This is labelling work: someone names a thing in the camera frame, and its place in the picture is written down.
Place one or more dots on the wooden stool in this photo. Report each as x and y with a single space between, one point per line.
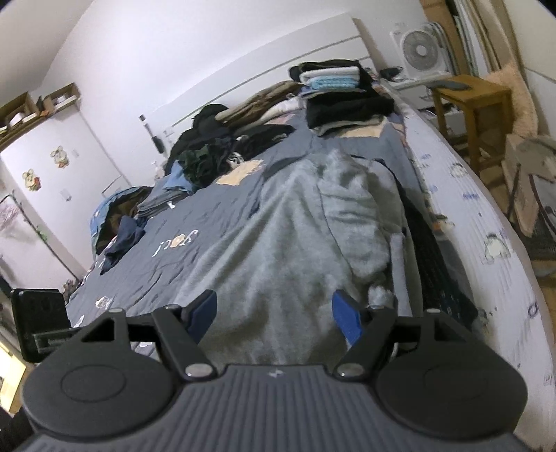
473 93

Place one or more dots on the cardboard storage box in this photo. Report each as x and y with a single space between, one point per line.
19 117
58 98

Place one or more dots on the clear slim bottle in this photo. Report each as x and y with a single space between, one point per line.
144 123

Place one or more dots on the white wardrobe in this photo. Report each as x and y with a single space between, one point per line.
65 208

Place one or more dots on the khaki folded clothes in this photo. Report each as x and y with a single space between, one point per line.
256 100

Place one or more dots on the white pump bottle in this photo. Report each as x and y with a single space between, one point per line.
154 167

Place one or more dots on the white printed cloth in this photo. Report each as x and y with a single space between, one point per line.
235 159

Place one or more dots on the white fan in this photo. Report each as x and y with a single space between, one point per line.
421 50

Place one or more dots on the black flat garment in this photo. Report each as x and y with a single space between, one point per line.
265 139

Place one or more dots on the navy blue garment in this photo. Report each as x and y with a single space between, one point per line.
124 239

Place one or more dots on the cartoon animal sticker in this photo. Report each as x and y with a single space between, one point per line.
31 180
59 157

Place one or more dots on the grey folded garment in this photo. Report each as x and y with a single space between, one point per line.
163 202

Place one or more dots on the dark green garment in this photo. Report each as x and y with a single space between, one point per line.
202 163

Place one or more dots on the black hairbrush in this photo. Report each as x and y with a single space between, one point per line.
159 144

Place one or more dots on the white garment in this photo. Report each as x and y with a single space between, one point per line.
284 108

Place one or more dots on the black rack with vine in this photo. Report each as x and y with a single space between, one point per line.
41 234

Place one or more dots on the tall cardboard box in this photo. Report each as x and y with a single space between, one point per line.
438 17

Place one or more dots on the beige curtain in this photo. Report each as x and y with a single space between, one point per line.
488 34

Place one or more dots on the blue printed blanket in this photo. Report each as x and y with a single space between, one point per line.
108 208

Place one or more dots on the black remote control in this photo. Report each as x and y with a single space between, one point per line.
455 85

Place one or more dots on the dark dotted garment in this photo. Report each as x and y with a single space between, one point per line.
438 260

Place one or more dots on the beige fluffy cushion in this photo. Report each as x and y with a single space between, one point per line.
514 95

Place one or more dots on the black folded clothes stack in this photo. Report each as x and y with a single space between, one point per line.
347 108

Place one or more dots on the light blue folded towel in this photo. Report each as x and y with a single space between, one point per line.
334 84

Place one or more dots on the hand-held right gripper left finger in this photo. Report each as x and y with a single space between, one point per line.
204 313

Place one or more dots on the light blue garment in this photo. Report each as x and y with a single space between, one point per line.
178 178

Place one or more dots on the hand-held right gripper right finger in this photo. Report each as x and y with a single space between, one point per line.
347 317

